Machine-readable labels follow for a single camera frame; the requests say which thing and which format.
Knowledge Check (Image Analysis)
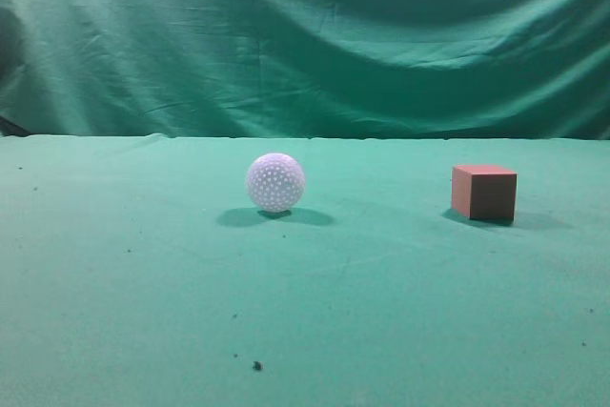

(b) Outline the red cube block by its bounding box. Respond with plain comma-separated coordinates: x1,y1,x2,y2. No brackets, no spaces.
451,164,518,222

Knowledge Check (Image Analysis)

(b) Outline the white dimpled ball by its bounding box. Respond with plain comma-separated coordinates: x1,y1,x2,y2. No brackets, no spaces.
245,153,306,213

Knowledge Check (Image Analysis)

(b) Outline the green table cloth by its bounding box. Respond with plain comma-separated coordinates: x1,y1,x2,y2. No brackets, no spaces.
1,134,609,406

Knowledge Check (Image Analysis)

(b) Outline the green backdrop cloth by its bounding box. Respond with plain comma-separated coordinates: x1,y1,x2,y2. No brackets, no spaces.
1,0,609,140

